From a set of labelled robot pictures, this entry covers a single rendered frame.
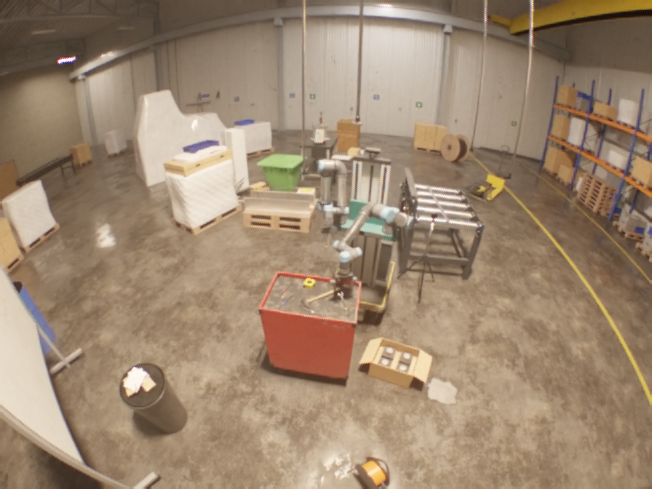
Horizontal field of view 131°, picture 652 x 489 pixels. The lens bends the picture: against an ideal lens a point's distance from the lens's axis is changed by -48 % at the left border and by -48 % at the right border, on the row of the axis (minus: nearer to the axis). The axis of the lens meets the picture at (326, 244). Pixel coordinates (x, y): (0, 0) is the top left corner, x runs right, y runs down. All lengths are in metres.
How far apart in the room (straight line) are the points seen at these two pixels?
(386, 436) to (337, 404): 0.54
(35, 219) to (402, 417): 8.14
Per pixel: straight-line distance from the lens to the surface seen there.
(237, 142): 6.12
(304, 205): 4.81
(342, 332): 2.13
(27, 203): 7.97
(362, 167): 2.68
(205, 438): 2.74
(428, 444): 2.71
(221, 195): 5.41
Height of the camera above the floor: 2.46
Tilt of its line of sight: 33 degrees down
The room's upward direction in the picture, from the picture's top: 1 degrees clockwise
